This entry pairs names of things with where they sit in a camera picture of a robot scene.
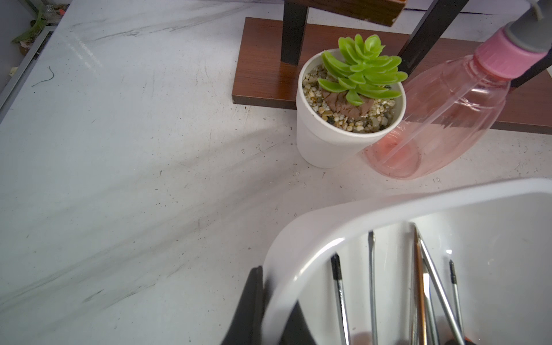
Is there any brown wooden tiered stand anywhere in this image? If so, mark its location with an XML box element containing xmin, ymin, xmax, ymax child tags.
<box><xmin>231</xmin><ymin>0</ymin><xmax>552</xmax><ymax>135</ymax></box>

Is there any black yellow-end screwdriver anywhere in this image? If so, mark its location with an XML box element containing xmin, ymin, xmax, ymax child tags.
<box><xmin>415</xmin><ymin>227</ymin><xmax>465</xmax><ymax>344</ymax></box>

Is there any long yellow-dotted flathead screwdriver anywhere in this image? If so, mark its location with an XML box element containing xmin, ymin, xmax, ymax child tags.
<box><xmin>411</xmin><ymin>226</ymin><xmax>428</xmax><ymax>344</ymax></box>

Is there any white plastic storage box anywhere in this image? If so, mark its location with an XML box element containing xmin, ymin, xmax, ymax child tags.
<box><xmin>261</xmin><ymin>178</ymin><xmax>551</xmax><ymax>344</ymax></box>

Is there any potted green succulent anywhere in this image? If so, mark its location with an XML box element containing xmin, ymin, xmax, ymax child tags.
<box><xmin>296</xmin><ymin>34</ymin><xmax>408</xmax><ymax>168</ymax></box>

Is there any black ribbed screwdriver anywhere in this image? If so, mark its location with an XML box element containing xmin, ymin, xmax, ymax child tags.
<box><xmin>448</xmin><ymin>260</ymin><xmax>464</xmax><ymax>338</ymax></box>

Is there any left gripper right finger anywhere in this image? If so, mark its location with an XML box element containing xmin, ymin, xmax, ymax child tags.
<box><xmin>280</xmin><ymin>302</ymin><xmax>316</xmax><ymax>345</ymax></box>

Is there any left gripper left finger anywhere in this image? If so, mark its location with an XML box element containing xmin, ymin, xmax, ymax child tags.
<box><xmin>221</xmin><ymin>266</ymin><xmax>264</xmax><ymax>345</ymax></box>

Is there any black orange-band screwdriver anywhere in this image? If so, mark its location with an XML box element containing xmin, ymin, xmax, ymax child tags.
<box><xmin>367</xmin><ymin>231</ymin><xmax>378</xmax><ymax>345</ymax></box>

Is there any black orange hex-collar screwdriver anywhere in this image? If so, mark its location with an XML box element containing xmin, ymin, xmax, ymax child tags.
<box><xmin>331</xmin><ymin>253</ymin><xmax>351</xmax><ymax>345</ymax></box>

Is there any aluminium frame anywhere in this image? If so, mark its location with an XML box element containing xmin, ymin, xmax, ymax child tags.
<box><xmin>1</xmin><ymin>1</ymin><xmax>55</xmax><ymax>119</ymax></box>

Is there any pink spray bottle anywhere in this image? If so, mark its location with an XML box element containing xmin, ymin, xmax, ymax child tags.
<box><xmin>365</xmin><ymin>1</ymin><xmax>551</xmax><ymax>180</ymax></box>

